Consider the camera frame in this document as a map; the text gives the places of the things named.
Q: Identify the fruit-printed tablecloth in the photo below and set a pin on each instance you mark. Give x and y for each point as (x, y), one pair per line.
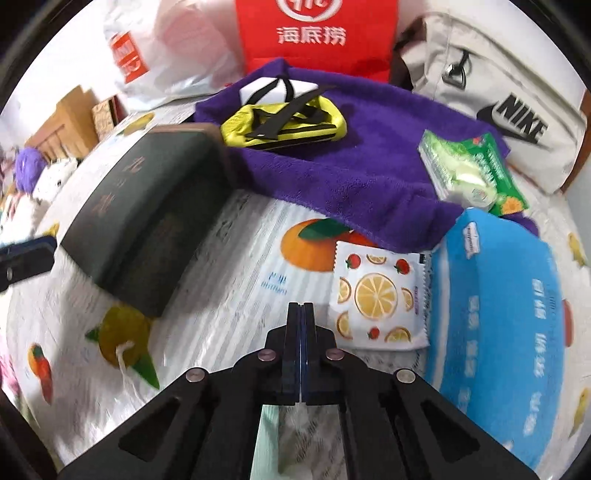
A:
(221, 286)

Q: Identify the patterned small box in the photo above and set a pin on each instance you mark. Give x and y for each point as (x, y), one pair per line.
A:
(106, 117)

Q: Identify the purple plush toy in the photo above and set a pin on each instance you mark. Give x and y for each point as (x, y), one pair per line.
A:
(30, 168)

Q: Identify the white plastic bag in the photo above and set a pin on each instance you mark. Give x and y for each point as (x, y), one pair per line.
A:
(184, 55)

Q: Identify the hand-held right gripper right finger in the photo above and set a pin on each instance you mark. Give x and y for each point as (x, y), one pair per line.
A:
(306, 350)

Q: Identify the green tissue packet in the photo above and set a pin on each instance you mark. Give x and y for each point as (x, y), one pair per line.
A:
(466, 170)

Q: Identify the white plush toy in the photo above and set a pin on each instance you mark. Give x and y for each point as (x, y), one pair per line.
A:
(55, 177)

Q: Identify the grey backpack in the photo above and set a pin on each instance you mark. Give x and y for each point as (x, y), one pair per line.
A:
(489, 83)

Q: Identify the purple towel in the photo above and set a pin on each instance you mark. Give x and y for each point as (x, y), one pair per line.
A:
(369, 175)

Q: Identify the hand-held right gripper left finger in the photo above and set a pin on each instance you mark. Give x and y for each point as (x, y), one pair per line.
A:
(292, 350)

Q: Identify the white sponge block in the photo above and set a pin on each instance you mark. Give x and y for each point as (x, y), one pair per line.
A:
(270, 90)

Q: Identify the dark green book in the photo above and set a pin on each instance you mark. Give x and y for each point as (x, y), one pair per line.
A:
(147, 207)

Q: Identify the fruit-printed wipes packet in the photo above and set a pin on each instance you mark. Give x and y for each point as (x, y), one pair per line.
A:
(374, 295)

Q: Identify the red paper bag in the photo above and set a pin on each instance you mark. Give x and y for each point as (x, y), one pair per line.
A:
(318, 50)

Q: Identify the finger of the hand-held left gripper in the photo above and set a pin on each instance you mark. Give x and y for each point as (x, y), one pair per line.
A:
(25, 261)

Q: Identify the blue tissue pack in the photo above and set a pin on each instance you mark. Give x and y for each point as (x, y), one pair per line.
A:
(498, 332)

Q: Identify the wooden furniture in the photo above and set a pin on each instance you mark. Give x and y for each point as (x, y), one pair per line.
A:
(60, 124)

